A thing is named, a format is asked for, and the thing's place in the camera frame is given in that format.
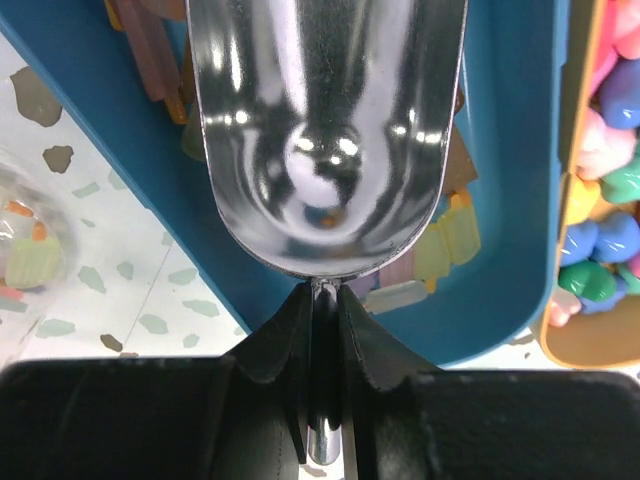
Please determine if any clear glass jar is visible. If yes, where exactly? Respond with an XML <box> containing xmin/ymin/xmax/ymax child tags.
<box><xmin>1</xmin><ymin>149</ymin><xmax>77</xmax><ymax>367</ymax></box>

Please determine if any metal candy scoop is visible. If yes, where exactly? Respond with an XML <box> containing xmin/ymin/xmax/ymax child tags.
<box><xmin>186</xmin><ymin>1</ymin><xmax>468</xmax><ymax>465</ymax></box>

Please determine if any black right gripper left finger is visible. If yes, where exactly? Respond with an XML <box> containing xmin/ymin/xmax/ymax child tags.
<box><xmin>1</xmin><ymin>284</ymin><xmax>312</xmax><ymax>479</ymax></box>

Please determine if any blue oval candy tray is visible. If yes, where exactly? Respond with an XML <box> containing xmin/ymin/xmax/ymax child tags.
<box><xmin>1</xmin><ymin>1</ymin><xmax>570</xmax><ymax>366</ymax></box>

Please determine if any yellow oval candy tray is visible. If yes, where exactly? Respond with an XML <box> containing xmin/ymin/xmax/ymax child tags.
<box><xmin>532</xmin><ymin>0</ymin><xmax>639</xmax><ymax>369</ymax></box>

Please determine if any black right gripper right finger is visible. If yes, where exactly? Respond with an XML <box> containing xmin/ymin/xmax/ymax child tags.
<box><xmin>338</xmin><ymin>288</ymin><xmax>639</xmax><ymax>479</ymax></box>

